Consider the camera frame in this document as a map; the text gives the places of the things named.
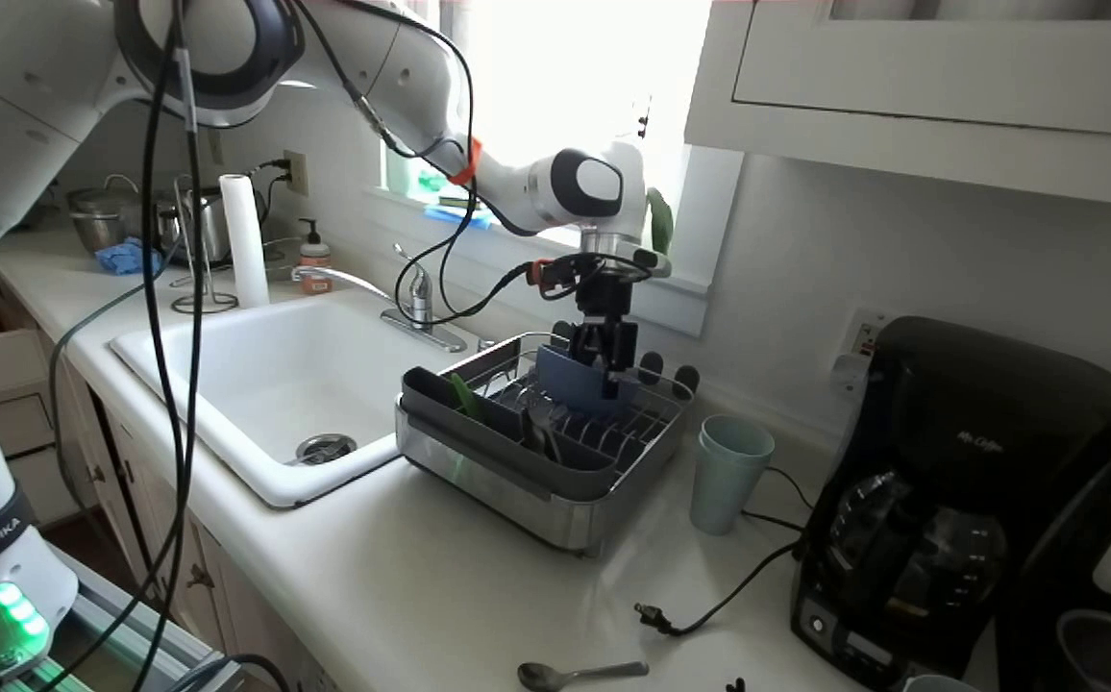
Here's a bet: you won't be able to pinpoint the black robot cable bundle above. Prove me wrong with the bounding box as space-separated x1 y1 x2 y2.
38 0 562 692

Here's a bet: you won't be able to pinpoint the black power cord with plug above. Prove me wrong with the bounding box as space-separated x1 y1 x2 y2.
631 465 816 640

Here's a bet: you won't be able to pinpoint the white wall cabinet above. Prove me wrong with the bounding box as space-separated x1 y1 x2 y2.
681 0 1111 216

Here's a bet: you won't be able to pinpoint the crumpled blue rag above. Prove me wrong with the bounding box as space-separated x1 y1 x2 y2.
92 234 167 280

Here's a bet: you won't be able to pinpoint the metal pot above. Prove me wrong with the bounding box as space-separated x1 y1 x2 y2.
61 184 149 256

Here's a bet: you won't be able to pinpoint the white framed window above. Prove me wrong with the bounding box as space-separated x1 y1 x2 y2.
372 0 752 337

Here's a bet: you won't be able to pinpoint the black countertop appliance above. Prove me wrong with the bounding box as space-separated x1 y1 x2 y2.
993 420 1111 692

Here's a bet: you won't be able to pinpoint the white kitchen sink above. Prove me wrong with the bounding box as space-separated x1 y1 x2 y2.
105 289 497 515

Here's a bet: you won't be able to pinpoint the metal robot stand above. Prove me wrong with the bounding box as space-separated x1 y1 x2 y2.
26 542 256 692

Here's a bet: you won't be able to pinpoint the metal kettle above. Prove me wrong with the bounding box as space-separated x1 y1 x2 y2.
152 180 233 269

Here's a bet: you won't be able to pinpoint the metal spoon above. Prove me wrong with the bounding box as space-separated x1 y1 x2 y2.
515 656 654 692

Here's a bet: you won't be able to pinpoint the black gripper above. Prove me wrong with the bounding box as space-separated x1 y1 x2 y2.
549 266 645 396

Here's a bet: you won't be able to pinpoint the black coffee maker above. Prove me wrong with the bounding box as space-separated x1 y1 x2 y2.
788 311 1111 692

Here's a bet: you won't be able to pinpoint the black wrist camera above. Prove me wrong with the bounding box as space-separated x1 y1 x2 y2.
558 247 677 284

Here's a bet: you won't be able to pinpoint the white base cabinet drawers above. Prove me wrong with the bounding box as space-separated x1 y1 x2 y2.
0 280 334 692

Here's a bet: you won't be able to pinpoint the white wall outlet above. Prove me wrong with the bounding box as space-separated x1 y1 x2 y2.
830 302 891 392

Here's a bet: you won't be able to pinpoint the potted green plant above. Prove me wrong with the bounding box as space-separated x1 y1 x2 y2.
638 184 681 256

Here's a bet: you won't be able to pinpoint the white paper towel roll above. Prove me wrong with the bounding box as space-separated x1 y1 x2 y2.
216 168 274 311

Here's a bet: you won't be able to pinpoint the pale mint cup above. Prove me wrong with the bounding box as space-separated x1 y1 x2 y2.
688 407 779 538

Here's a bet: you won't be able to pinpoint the chrome sink faucet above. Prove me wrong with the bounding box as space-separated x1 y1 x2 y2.
319 238 479 356

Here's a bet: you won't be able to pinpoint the blue plate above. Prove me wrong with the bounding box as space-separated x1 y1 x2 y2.
531 347 624 424

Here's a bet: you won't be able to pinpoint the orange cable strap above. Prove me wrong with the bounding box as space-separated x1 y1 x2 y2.
458 136 488 196

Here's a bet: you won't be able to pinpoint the small clear soap dispenser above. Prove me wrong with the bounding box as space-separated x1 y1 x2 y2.
288 216 336 297

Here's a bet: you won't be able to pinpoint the steel dish drying rack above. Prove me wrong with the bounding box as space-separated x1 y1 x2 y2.
393 332 703 557

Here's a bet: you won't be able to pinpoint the blue cloth on sill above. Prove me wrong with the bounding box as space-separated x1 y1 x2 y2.
426 192 497 238

